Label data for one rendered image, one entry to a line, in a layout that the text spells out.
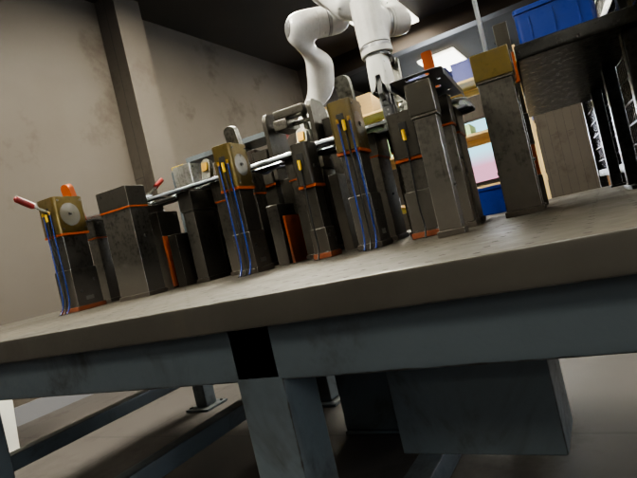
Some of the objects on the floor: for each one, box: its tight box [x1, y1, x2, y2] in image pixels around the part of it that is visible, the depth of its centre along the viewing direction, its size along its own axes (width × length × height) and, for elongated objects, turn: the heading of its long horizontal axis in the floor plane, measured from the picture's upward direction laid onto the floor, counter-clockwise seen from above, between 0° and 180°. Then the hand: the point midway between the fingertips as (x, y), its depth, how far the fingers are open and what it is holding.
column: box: [335, 372, 399, 434], centre depth 201 cm, size 31×31×66 cm
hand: (391, 114), depth 136 cm, fingers closed, pressing on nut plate
